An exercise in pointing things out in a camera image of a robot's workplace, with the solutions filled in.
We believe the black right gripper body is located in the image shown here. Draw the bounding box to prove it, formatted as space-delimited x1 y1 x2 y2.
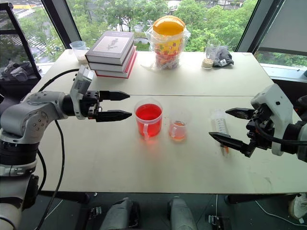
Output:
246 103 275 150

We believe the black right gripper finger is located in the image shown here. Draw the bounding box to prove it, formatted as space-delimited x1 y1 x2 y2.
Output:
225 108 255 120
208 131 256 158

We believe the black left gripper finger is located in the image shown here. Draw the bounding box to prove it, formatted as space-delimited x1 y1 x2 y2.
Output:
99 90 131 102
95 110 133 123

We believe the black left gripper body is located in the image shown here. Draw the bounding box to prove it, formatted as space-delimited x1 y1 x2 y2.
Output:
81 90 103 120

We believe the clear plastic syringe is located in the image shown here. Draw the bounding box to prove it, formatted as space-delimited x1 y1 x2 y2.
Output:
210 108 230 157

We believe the large cup with red liquid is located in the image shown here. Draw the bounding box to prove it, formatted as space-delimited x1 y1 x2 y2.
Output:
133 99 164 145

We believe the small beaker with orange liquid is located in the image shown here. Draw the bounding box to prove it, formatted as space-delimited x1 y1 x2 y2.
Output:
167 108 193 142

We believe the clear measuring cup with grains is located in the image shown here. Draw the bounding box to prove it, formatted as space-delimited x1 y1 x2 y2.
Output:
69 40 90 64

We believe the red hardcover book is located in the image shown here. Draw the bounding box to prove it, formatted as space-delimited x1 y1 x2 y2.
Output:
94 51 138 80

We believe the dark book with white pages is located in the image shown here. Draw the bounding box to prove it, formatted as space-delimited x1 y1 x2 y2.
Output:
87 45 137 73

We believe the grey hardcover book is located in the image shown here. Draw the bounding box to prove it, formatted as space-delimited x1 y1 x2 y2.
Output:
84 30 136 66

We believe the dark grey cloth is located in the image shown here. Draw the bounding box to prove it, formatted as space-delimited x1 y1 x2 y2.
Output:
212 46 235 69

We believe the clear glass with grains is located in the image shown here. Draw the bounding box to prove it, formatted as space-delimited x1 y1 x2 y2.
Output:
202 39 222 70

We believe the black table support bar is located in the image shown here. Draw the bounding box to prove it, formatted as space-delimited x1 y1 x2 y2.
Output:
226 193 298 205
35 191 91 205

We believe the orange-lidded jar in plastic bag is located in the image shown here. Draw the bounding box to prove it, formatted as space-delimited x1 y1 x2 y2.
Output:
140 15 191 71

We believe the grey bundled fabric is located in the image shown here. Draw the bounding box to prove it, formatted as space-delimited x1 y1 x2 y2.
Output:
0 59 35 82

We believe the black floor clamp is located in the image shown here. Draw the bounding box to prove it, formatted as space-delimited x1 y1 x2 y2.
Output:
208 215 231 230
89 206 103 219

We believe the white sneaker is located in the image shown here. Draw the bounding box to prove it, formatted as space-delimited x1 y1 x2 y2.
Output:
288 192 307 220

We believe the grey rounded robot leg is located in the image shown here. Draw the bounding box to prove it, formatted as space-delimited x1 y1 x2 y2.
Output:
99 197 141 230
167 196 199 230

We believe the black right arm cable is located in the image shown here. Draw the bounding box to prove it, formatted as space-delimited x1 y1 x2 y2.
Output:
254 119 291 146

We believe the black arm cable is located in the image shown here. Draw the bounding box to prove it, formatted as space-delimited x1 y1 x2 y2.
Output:
254 119 291 146
35 68 81 230

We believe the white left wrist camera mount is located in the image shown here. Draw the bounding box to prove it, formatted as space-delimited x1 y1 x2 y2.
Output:
70 64 94 120

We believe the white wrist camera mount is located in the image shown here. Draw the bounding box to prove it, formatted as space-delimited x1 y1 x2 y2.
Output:
250 83 295 156
70 64 94 120

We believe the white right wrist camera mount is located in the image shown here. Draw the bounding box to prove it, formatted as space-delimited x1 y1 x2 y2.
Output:
250 83 295 156

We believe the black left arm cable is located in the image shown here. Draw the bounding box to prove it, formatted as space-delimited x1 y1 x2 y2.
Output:
35 68 81 230

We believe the white floor cable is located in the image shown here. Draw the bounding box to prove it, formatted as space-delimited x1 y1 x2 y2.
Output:
253 199 307 225

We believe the black metal frame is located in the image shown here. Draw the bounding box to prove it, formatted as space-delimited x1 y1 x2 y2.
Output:
0 3 43 80

